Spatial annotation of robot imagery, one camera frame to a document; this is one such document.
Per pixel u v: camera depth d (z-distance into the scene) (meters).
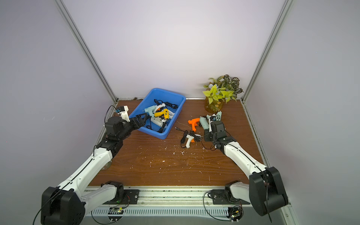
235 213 0.70
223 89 1.01
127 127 0.67
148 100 1.09
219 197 0.73
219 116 1.07
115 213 0.72
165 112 1.02
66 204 0.40
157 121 1.01
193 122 1.03
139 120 0.71
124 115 0.70
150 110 1.06
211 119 0.78
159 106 1.10
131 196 0.73
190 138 0.95
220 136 0.65
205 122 0.90
